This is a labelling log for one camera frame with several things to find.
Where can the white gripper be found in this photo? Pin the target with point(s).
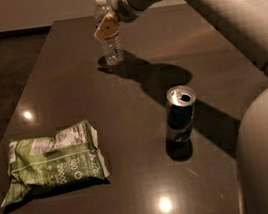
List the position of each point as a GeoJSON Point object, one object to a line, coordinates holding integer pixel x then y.
{"type": "Point", "coordinates": [123, 6]}

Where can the clear plastic water bottle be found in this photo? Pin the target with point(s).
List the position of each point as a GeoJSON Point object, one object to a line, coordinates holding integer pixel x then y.
{"type": "Point", "coordinates": [112, 47]}

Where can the redbull can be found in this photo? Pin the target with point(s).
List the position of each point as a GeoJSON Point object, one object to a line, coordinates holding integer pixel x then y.
{"type": "Point", "coordinates": [180, 104]}

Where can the green chip bag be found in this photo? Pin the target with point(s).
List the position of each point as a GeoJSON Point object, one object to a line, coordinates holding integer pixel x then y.
{"type": "Point", "coordinates": [42, 165]}

